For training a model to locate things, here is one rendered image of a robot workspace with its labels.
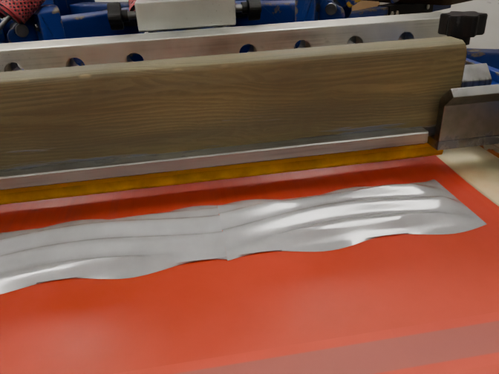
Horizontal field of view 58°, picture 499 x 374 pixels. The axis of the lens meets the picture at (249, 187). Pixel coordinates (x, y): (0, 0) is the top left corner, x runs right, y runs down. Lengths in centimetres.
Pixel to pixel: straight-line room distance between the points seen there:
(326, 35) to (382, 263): 36
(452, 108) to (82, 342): 31
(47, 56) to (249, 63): 31
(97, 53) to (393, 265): 42
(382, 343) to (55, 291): 19
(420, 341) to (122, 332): 15
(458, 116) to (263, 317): 23
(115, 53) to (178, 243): 32
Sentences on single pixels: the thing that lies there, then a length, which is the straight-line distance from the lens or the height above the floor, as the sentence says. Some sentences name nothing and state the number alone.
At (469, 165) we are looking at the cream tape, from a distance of 44.
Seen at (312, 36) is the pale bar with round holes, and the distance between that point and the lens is 59.
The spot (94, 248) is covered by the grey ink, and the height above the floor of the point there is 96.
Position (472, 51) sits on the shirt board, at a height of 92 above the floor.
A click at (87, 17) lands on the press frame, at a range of 106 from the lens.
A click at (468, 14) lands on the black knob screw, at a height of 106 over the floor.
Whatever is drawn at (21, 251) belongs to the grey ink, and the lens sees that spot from 33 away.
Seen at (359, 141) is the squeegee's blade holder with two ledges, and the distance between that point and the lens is 36.
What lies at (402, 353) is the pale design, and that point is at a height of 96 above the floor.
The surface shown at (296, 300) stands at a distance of 26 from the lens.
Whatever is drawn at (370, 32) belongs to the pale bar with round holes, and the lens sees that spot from 61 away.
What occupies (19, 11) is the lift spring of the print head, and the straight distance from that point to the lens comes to 96.
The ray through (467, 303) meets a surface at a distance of 28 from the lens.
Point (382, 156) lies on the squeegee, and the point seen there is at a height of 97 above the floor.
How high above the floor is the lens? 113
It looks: 28 degrees down
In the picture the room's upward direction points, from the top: 3 degrees counter-clockwise
